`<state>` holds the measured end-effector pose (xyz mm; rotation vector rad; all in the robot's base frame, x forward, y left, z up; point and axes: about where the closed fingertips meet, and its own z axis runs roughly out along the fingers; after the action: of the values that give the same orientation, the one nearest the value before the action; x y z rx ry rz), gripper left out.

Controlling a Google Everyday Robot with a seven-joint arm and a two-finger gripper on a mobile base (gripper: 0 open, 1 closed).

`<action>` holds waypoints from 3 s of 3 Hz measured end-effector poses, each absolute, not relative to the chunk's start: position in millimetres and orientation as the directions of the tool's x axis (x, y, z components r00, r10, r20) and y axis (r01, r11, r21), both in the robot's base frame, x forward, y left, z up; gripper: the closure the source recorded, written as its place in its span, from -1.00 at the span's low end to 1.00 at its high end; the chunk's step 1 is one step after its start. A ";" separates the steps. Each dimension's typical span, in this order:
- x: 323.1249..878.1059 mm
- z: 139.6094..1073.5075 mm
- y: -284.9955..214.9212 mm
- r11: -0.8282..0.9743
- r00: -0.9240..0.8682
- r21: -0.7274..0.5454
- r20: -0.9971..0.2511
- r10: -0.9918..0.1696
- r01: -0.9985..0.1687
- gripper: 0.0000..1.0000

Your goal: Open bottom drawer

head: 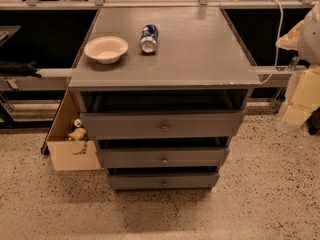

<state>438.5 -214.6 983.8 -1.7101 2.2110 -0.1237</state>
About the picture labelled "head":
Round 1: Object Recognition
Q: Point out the grey drawer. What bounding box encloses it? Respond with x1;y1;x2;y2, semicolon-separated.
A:
108;173;219;190
97;147;230;168
80;112;244;140

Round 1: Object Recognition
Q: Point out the grey middle drawer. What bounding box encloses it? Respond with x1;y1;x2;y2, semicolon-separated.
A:
97;147;230;168

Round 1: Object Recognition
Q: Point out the grey bottom drawer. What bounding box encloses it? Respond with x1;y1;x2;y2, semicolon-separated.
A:
108;173;219;190

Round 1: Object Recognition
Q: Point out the grey top drawer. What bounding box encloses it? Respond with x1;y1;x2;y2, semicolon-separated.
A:
80;112;244;140

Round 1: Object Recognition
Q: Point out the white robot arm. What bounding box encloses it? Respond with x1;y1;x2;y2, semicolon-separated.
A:
275;3;320;129

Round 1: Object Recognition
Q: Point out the white cable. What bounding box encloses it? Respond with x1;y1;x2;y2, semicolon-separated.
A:
261;0;285;85

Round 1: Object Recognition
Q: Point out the open cardboard box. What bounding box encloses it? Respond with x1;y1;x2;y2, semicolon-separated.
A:
45;90;101;171

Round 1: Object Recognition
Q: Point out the white bottle in box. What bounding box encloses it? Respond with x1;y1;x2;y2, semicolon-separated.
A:
74;118;82;128

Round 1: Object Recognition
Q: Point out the dark cabinet at right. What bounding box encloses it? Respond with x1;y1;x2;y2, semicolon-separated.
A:
307;108;320;135

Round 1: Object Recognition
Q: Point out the white paper bowl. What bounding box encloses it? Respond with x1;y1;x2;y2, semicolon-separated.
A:
84;36;129;64

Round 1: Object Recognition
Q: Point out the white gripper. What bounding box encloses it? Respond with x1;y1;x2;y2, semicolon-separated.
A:
275;20;320;128

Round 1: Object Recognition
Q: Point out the black cloth item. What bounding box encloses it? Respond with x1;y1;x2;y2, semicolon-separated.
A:
0;61;41;78

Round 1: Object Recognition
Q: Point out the grey metal rail frame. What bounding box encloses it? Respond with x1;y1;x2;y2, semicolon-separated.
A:
0;0;320;129

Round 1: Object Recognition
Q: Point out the grey drawer cabinet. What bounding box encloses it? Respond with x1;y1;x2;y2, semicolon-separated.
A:
69;7;259;179

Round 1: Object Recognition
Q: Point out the yellow sponge in box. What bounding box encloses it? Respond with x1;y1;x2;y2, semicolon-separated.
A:
68;128;87;141

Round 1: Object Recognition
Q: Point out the blue soda can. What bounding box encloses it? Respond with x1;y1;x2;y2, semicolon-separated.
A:
140;24;158;54

